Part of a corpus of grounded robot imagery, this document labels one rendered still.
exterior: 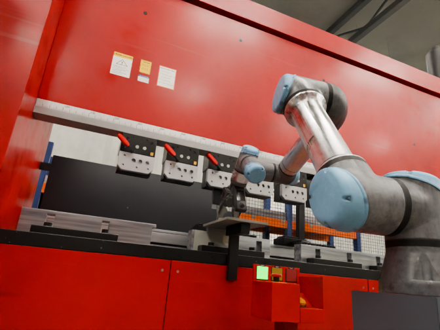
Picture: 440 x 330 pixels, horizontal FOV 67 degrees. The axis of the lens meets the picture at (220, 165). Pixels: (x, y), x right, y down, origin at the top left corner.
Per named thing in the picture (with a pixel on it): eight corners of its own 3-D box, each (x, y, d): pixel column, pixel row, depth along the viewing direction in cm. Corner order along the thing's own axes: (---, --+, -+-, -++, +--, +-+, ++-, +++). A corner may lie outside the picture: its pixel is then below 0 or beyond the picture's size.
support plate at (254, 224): (226, 219, 126) (226, 216, 126) (202, 226, 149) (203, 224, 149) (268, 225, 132) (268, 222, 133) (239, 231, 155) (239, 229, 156)
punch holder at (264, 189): (245, 192, 159) (247, 159, 164) (238, 195, 167) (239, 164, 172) (273, 197, 164) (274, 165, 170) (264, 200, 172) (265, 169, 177)
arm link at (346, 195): (423, 208, 59) (325, 74, 101) (349, 196, 55) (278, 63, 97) (385, 250, 66) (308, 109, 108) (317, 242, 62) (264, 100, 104)
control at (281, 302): (271, 321, 107) (272, 262, 113) (250, 315, 121) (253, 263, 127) (324, 323, 113) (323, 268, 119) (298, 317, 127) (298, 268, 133)
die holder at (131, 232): (14, 232, 120) (21, 206, 123) (17, 234, 125) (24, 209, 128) (153, 247, 137) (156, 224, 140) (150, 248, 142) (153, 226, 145)
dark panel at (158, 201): (32, 237, 167) (53, 154, 181) (33, 237, 169) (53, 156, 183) (236, 258, 206) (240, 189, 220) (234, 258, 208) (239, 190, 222)
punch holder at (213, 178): (206, 184, 152) (209, 150, 158) (200, 188, 160) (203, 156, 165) (236, 190, 157) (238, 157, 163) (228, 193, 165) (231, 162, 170)
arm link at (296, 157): (361, 82, 101) (289, 169, 139) (329, 74, 98) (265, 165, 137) (371, 110, 94) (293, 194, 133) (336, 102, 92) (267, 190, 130)
